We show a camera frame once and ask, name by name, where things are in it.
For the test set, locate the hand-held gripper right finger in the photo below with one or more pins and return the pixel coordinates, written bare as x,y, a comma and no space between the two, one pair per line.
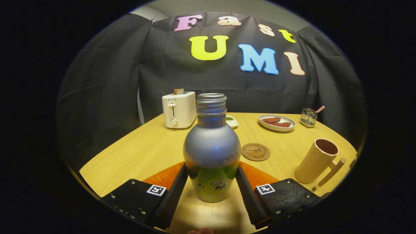
250,201

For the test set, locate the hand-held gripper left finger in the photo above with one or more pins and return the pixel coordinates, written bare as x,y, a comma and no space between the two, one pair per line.
174,201

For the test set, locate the round brown coaster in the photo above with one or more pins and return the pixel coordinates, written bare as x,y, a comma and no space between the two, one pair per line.
255,152

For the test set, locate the silver green juice bottle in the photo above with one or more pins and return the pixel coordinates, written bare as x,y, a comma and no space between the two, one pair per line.
211,149

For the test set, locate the wooden table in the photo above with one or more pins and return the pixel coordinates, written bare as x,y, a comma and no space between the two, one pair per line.
146,152

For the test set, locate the white oval plate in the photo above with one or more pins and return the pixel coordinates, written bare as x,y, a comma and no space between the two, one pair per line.
276,128

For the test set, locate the white divided bean dish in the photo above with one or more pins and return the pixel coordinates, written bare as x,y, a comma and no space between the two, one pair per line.
232,123

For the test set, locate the red meat slice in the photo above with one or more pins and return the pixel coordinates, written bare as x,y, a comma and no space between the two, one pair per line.
270,120
282,124

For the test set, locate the white toaster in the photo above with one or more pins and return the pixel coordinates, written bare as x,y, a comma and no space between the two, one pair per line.
182,112

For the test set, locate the toast slice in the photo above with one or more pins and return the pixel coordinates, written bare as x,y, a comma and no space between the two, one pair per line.
178,91

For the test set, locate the pink striped straw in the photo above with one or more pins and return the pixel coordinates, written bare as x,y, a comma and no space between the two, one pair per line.
319,109

